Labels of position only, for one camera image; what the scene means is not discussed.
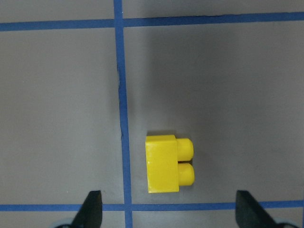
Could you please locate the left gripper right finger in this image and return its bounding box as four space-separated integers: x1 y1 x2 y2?
235 190 277 228

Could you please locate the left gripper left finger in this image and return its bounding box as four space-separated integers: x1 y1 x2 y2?
69 190 103 228

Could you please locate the yellow toy block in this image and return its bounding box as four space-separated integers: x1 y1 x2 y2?
145 135 195 194

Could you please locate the brown paper table cover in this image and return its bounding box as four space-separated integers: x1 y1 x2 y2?
0 0 304 228

